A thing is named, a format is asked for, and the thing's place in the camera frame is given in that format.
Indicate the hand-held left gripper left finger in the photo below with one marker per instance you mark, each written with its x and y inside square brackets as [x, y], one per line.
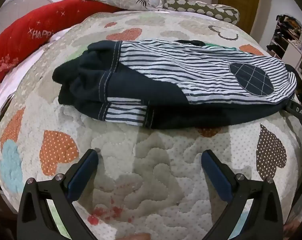
[83, 176]

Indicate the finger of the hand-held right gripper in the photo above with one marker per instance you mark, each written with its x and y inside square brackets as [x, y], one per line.
[288, 106]

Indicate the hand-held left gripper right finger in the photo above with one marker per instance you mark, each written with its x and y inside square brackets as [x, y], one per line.
[215, 176]

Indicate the quilted heart pattern bedspread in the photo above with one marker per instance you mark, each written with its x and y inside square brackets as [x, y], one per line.
[153, 155]

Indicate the white cluttered shelf unit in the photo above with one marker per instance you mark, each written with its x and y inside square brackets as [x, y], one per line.
[290, 37]

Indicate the green cloud pattern bolster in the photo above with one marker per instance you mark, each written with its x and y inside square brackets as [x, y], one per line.
[203, 7]

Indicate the long red bolster pillow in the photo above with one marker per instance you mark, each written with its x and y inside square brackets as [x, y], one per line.
[28, 30]

